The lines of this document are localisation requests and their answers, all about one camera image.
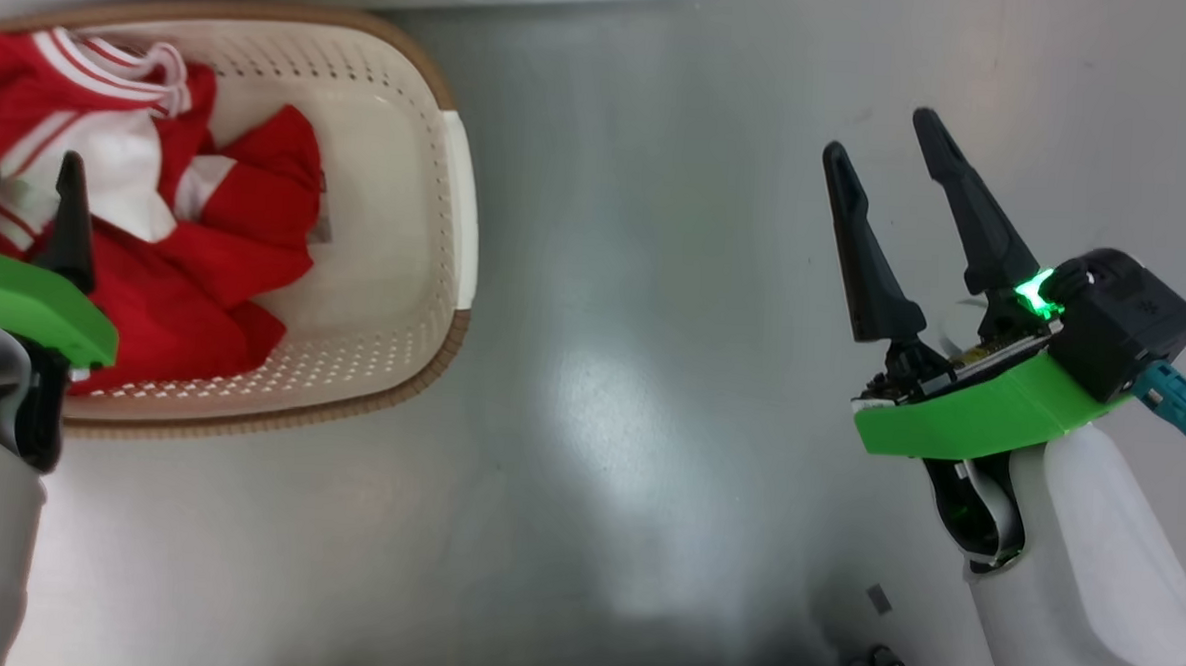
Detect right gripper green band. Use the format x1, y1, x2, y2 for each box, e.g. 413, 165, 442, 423
810, 103, 1146, 468

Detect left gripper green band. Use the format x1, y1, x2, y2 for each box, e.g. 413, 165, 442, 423
0, 147, 128, 371

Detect red shorts white stripe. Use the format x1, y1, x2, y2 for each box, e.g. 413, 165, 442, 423
68, 95, 329, 407

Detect cream laundry basket brown rim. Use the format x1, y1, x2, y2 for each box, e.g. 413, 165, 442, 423
0, 0, 490, 456

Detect teal right camera cable connector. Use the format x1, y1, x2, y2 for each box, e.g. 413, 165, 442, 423
1131, 359, 1186, 470

